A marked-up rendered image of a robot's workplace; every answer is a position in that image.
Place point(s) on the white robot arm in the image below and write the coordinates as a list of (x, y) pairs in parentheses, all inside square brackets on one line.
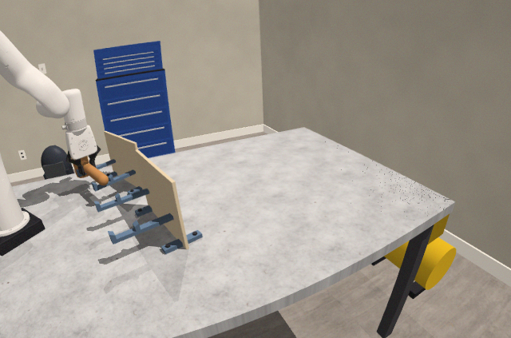
[(51, 102)]

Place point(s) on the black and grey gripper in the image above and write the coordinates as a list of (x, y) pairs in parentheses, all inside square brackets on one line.
[(81, 143)]

